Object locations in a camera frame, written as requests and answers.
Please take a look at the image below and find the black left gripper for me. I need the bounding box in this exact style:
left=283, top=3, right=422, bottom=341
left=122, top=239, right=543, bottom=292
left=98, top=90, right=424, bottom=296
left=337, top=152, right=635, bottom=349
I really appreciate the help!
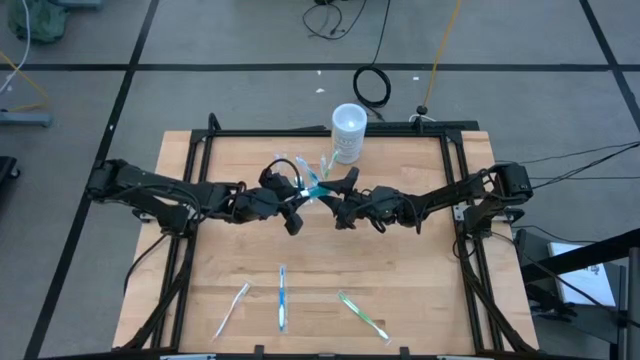
left=237, top=167, right=307, bottom=237

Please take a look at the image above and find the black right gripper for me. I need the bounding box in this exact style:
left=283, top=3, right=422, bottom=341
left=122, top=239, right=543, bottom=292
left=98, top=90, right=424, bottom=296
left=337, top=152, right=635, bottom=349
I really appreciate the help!
left=319, top=167, right=401, bottom=231

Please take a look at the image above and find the blue white toothbrush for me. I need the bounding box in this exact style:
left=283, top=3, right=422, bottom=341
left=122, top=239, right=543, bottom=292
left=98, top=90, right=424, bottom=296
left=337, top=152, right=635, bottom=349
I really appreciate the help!
left=276, top=263, right=290, bottom=335

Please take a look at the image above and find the clear acrylic organizer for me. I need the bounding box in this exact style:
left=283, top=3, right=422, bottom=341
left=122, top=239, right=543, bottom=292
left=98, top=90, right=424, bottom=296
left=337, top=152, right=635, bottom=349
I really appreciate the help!
left=277, top=167, right=321, bottom=206

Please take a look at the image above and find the white wipes canister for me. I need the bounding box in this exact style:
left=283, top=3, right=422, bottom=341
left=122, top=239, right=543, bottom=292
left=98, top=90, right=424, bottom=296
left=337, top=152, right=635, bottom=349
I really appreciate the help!
left=330, top=102, right=369, bottom=165

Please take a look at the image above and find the black equipment stand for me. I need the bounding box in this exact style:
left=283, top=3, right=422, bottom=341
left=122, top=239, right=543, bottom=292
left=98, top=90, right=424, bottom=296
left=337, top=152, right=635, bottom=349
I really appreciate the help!
left=514, top=227, right=640, bottom=360

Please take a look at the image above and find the white printed box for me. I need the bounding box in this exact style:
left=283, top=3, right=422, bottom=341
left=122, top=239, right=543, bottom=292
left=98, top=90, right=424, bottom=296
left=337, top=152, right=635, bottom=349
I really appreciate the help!
left=547, top=242, right=617, bottom=307

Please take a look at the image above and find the gray metal floor foot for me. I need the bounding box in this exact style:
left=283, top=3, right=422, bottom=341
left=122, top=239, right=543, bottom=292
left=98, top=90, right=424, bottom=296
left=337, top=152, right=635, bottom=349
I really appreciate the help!
left=0, top=110, right=54, bottom=129

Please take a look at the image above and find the black floor equipment base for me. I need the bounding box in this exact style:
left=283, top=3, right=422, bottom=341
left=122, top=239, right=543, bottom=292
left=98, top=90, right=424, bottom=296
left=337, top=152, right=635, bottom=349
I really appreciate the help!
left=0, top=155, right=22, bottom=182

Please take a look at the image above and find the blue floor bin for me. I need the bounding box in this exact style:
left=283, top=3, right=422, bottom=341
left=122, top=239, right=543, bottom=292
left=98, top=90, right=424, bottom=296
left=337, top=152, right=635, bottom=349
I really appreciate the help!
left=49, top=0, right=104, bottom=11

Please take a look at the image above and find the green cloth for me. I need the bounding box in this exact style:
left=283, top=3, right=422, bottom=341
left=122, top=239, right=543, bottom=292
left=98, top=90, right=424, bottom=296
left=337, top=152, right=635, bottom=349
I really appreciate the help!
left=7, top=0, right=70, bottom=45

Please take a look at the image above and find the black looped camera cable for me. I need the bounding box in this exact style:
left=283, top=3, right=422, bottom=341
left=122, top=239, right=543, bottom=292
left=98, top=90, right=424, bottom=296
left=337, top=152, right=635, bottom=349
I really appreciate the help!
left=267, top=157, right=305, bottom=191

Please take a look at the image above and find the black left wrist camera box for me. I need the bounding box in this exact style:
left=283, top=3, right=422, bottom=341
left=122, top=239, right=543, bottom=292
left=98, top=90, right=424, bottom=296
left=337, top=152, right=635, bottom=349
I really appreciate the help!
left=257, top=167, right=290, bottom=194

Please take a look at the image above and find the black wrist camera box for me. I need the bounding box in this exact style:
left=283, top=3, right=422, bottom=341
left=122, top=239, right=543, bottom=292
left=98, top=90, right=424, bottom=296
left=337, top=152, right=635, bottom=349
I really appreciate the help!
left=369, top=185, right=404, bottom=221
left=257, top=167, right=290, bottom=194

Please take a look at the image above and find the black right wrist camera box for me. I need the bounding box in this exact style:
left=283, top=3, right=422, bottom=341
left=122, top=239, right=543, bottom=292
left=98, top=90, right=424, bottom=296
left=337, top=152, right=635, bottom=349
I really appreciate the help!
left=369, top=185, right=404, bottom=221

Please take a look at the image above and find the black aluminium rig frame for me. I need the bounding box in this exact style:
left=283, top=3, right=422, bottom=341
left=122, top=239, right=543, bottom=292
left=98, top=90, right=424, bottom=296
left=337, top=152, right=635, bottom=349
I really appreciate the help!
left=112, top=112, right=540, bottom=360

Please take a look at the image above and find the black coiled floor cable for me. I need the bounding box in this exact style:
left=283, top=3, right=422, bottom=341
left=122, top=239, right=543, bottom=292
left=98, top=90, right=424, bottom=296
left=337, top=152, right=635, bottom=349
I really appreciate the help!
left=351, top=0, right=394, bottom=121

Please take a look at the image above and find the black tangled floor cable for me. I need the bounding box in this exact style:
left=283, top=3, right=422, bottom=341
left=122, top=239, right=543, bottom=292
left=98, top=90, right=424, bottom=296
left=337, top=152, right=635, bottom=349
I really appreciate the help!
left=301, top=0, right=369, bottom=41

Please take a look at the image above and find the yellow hanging cable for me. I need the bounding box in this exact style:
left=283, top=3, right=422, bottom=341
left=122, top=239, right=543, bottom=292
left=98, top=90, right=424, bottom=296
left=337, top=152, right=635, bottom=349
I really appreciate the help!
left=422, top=0, right=464, bottom=112
left=0, top=49, right=50, bottom=112

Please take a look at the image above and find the black power cable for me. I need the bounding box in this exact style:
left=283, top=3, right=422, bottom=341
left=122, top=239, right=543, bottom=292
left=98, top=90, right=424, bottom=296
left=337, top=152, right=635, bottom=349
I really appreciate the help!
left=519, top=141, right=640, bottom=166
left=529, top=144, right=640, bottom=191

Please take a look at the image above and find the white cable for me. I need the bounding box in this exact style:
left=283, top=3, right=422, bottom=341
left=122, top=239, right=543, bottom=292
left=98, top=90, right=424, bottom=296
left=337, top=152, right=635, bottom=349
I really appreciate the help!
left=0, top=0, right=32, bottom=96

